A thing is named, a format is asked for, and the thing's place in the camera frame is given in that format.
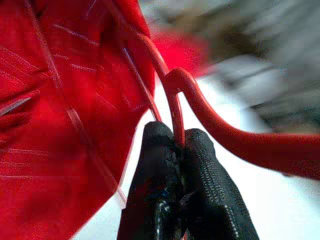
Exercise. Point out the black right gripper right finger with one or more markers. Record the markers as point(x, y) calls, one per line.
point(210, 195)

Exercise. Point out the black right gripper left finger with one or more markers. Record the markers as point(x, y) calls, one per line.
point(152, 175)

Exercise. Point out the red shirt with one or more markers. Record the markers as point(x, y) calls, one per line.
point(50, 125)

